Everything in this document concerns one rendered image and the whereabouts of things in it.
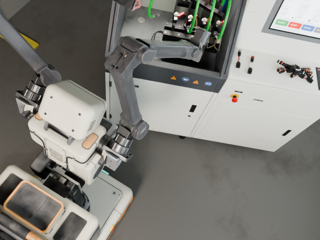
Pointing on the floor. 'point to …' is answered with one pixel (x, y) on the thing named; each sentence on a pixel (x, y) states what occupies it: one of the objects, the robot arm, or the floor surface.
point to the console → (261, 93)
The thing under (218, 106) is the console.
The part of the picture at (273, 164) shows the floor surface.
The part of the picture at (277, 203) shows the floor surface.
